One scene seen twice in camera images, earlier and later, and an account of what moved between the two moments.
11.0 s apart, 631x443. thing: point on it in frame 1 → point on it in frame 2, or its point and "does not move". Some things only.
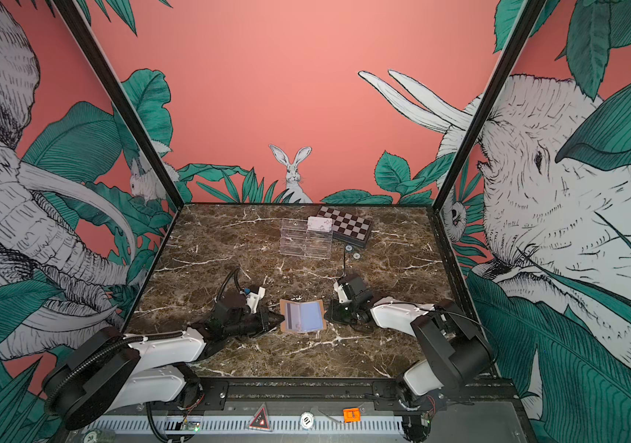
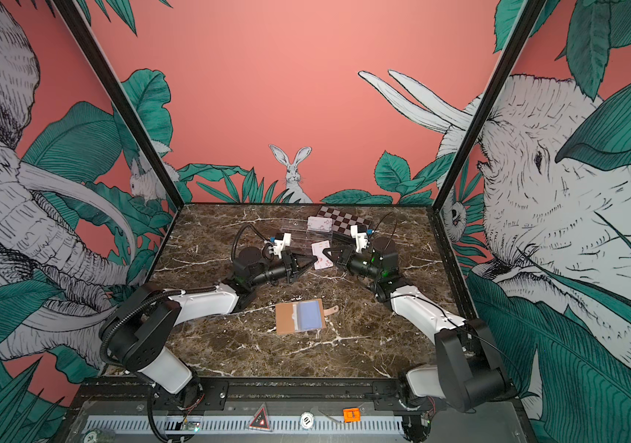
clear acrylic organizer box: (295, 239) does not move
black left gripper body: (250, 325) → (279, 272)
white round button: (306, 420) does not move
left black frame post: (125, 109) does not move
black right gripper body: (348, 313) → (361, 266)
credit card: (317, 223) does not move
